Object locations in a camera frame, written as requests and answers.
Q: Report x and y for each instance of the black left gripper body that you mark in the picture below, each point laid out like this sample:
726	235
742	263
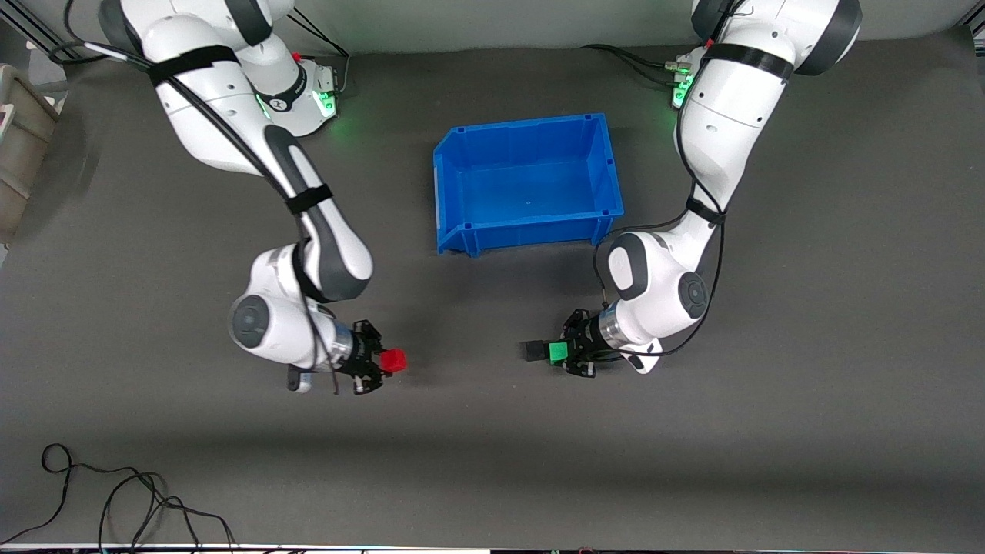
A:
579	335

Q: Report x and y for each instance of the small red cube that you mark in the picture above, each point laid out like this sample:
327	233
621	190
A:
394	361

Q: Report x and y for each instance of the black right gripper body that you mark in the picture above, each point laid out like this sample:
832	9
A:
364	351

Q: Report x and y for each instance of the dark grey table mat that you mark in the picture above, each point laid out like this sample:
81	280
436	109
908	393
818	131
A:
385	431

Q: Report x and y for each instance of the small green cube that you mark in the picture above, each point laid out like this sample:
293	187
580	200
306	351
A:
558	352

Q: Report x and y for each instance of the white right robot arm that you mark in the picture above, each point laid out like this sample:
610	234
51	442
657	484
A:
223	115

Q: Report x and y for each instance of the small black cube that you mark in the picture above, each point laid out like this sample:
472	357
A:
532	351

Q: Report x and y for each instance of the beige plastic bin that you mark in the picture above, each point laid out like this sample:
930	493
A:
23	138

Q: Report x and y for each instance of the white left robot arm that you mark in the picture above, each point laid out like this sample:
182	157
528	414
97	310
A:
723	123

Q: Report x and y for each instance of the blue plastic storage bin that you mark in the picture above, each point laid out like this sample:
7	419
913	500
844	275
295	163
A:
531	192

